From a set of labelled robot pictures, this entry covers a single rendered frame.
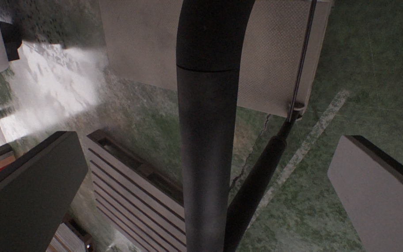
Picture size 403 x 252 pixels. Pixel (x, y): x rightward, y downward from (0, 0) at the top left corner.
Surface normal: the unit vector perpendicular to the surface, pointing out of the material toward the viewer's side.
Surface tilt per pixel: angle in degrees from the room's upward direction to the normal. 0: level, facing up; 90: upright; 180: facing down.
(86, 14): 0
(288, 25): 0
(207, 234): 32
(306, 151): 0
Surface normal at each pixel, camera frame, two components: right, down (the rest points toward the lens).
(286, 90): -0.52, 0.43
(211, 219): 0.24, 0.49
